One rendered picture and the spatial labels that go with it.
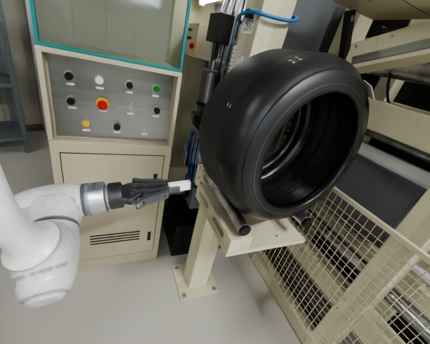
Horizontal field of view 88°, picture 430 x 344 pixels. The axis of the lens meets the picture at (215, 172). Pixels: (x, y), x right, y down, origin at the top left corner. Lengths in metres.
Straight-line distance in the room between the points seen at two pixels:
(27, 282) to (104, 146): 0.76
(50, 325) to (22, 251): 1.10
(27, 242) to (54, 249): 0.05
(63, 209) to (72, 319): 1.04
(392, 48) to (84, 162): 1.32
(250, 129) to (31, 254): 0.52
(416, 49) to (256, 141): 0.61
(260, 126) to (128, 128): 0.80
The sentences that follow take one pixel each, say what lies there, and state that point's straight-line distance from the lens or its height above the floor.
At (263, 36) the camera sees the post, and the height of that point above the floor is 1.47.
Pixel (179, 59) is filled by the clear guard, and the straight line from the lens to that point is 1.15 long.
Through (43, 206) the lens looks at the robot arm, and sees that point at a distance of 0.65.
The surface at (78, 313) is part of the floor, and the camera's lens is 1.62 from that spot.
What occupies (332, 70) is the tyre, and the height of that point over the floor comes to 1.41.
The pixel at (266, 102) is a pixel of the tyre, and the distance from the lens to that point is 0.57.
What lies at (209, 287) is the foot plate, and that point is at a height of 0.01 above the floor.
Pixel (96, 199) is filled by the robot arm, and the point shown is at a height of 1.00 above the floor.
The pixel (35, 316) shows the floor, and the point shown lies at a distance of 1.67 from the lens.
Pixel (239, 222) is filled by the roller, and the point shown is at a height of 0.92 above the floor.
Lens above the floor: 1.39
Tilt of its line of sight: 28 degrees down
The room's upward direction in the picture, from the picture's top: 14 degrees clockwise
